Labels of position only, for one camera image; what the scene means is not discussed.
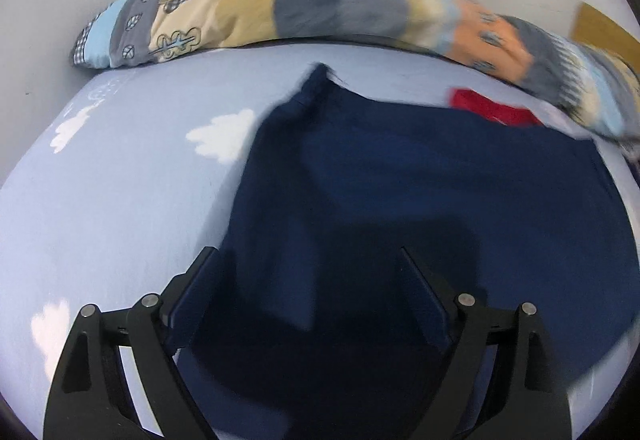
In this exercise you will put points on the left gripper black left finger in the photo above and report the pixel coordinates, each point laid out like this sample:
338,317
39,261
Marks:
90,397

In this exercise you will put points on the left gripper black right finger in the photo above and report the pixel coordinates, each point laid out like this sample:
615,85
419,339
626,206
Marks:
497,377

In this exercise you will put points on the navy blue work jacket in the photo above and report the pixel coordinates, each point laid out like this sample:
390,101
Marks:
311,335

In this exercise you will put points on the light blue cloud bedsheet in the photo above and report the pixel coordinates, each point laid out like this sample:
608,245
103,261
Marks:
137,174

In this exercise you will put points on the wooden headboard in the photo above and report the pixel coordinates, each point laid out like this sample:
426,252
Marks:
591,27

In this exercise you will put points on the patchwork long bolster pillow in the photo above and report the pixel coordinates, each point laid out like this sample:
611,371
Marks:
596,88

